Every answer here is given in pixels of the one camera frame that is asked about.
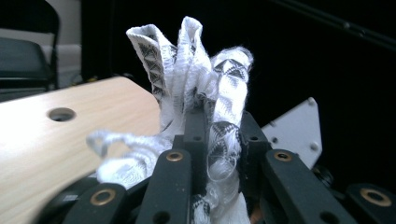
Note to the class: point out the white black patterned cloth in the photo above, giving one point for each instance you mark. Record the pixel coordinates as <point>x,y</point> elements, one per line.
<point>186,62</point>

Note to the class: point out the black folding chair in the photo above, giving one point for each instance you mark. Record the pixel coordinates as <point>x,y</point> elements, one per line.
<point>21,62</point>

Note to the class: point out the round table grommet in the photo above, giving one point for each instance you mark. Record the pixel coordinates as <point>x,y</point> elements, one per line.
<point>61,114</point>

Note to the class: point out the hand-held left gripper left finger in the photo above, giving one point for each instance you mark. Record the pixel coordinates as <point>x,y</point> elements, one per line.
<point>196,137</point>

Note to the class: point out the black metal stand bar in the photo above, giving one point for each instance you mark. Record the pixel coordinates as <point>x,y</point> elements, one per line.
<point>345,25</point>

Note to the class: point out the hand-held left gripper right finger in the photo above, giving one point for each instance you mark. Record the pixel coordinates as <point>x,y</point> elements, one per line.
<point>252,146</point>

